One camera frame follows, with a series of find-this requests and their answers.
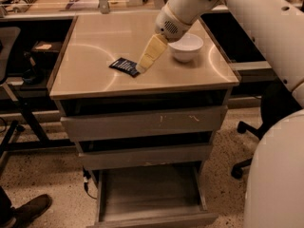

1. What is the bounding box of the top grey drawer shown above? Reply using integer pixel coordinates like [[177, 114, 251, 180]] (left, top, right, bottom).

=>
[[61, 105, 227, 142]]

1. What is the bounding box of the grey drawer cabinet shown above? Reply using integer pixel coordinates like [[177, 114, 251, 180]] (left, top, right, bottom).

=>
[[46, 10, 241, 228]]

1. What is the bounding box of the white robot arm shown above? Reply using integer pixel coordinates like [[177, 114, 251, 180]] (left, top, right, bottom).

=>
[[136, 0, 304, 228]]

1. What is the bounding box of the brown shoe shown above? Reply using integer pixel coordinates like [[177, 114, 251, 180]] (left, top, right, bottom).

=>
[[0, 194, 52, 228]]

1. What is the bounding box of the open bottom grey drawer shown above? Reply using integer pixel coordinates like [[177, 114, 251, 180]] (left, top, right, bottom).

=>
[[88, 163, 218, 228]]

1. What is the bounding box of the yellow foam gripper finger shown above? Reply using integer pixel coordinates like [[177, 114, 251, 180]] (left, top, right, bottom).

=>
[[136, 34, 168, 73]]

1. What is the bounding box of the black cable with plug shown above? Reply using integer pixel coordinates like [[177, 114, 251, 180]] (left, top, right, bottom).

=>
[[82, 166, 98, 200]]

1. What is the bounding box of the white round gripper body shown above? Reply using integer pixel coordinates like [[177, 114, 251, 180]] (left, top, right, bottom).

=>
[[155, 6, 190, 43]]

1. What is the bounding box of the white ceramic bowl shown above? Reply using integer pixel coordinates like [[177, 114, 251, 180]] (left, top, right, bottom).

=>
[[168, 33, 203, 63]]

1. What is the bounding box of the black box under desk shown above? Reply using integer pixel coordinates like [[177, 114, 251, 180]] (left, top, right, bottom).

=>
[[31, 41, 63, 65]]

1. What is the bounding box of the middle grey drawer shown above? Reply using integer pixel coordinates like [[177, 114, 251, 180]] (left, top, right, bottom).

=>
[[79, 144, 213, 170]]

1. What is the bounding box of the black office chair right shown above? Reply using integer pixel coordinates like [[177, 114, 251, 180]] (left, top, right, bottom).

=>
[[230, 79, 302, 181]]

